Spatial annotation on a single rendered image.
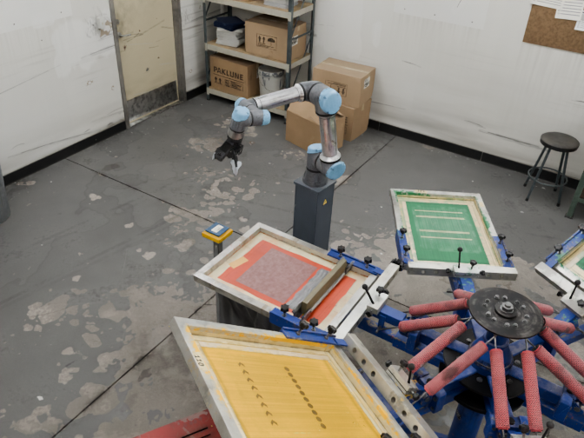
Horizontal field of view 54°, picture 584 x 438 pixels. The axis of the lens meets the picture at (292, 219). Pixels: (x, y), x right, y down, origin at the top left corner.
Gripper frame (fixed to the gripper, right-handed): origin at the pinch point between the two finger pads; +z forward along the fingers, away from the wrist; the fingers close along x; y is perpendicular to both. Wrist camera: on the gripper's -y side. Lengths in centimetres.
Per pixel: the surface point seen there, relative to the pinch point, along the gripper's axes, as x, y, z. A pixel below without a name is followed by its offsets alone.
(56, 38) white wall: 284, 138, 118
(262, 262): -37, 4, 44
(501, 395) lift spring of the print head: -159, -31, -16
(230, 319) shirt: -41, -20, 70
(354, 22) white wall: 105, 380, 65
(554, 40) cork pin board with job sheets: -84, 379, -17
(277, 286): -53, -8, 39
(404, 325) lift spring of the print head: -116, -8, 7
